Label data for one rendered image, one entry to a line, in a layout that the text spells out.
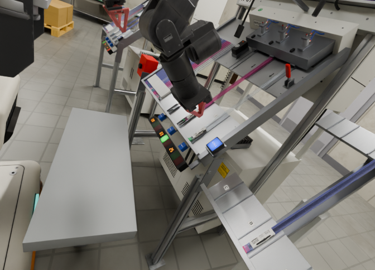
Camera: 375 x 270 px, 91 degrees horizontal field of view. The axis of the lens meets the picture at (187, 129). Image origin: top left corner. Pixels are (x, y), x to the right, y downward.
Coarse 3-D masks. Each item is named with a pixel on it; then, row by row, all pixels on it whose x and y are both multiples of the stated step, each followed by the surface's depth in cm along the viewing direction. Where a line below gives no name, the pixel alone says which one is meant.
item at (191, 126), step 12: (168, 96) 96; (168, 108) 90; (180, 108) 87; (216, 108) 79; (180, 120) 81; (192, 120) 80; (204, 120) 77; (228, 120) 73; (192, 132) 76; (204, 132) 74; (216, 132) 72; (228, 132) 70; (204, 144) 70
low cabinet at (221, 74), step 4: (152, 48) 569; (156, 52) 517; (160, 52) 480; (212, 64) 514; (208, 68) 517; (220, 68) 529; (224, 68) 532; (200, 72) 517; (204, 72) 521; (208, 72) 524; (220, 72) 536; (224, 72) 540; (228, 72) 544; (200, 76) 531; (204, 76) 534; (216, 76) 540; (220, 76) 544; (224, 76) 548; (216, 80) 553; (220, 80) 558; (224, 80) 556
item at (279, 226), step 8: (360, 168) 45; (368, 168) 45; (352, 176) 45; (360, 176) 44; (336, 184) 45; (344, 184) 44; (328, 192) 44; (336, 192) 43; (312, 200) 44; (320, 200) 43; (304, 208) 43; (312, 208) 43; (288, 216) 43; (296, 216) 43; (280, 224) 43; (288, 224) 42; (248, 248) 41
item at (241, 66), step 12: (228, 24) 116; (240, 24) 111; (228, 36) 108; (240, 36) 103; (216, 60) 98; (228, 60) 95; (240, 60) 91; (252, 60) 88; (264, 60) 85; (276, 60) 82; (324, 60) 73; (240, 72) 86; (264, 72) 81; (276, 72) 78; (300, 72) 74; (276, 84) 75; (276, 96) 71
